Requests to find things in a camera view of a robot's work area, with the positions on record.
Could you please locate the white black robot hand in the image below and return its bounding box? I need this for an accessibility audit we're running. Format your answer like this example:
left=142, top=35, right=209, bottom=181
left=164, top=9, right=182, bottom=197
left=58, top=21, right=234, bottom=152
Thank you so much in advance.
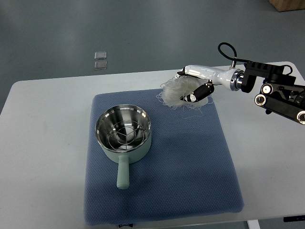
left=175, top=65, right=243, bottom=103

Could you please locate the white vermicelli nest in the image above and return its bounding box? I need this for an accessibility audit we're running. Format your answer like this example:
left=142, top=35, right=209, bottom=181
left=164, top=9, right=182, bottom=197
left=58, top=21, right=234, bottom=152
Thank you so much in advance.
left=156, top=77, right=214, bottom=119

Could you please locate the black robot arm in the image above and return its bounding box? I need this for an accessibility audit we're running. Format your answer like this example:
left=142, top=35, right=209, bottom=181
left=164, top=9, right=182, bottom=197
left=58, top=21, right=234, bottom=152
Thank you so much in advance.
left=218, top=42, right=305, bottom=125

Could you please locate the mint green steel pot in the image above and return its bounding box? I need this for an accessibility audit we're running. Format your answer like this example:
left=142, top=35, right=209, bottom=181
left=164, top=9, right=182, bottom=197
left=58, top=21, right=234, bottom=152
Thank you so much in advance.
left=95, top=104, right=152, bottom=189

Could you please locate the blue textured cloth mat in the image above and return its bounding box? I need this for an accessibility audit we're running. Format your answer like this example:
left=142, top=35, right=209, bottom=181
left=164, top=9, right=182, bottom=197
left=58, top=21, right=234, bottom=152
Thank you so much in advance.
left=84, top=89, right=244, bottom=225

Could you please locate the lower clear floor plate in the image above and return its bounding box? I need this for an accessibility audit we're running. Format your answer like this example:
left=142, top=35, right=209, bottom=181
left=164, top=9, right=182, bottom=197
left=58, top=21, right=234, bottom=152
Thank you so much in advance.
left=94, top=61, right=107, bottom=70

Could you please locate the clear floor plate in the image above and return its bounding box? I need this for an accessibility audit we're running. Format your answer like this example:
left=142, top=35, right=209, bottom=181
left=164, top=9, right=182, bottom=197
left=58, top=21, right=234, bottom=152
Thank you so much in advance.
left=94, top=61, right=107, bottom=70
left=94, top=51, right=107, bottom=60

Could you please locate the upper clear floor plate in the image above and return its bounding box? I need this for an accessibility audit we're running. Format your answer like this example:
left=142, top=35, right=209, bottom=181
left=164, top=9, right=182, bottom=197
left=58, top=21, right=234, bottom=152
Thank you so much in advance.
left=94, top=51, right=107, bottom=60

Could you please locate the white table leg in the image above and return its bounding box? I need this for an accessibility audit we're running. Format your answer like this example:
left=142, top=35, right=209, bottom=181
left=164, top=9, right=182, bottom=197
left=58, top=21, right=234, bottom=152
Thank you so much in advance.
left=247, top=220, right=261, bottom=229

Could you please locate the black table control panel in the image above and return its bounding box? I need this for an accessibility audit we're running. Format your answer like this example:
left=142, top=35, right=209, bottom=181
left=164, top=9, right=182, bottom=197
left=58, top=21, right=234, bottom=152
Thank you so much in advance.
left=283, top=215, right=305, bottom=222

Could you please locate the dark blue mat label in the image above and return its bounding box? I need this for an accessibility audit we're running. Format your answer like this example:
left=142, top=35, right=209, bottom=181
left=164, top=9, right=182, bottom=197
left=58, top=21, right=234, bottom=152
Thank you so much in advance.
left=118, top=223, right=133, bottom=228

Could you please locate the wire steaming rack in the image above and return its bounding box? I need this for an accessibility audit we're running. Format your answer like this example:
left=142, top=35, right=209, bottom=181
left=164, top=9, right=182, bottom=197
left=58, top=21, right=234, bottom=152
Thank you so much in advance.
left=108, top=121, right=145, bottom=150

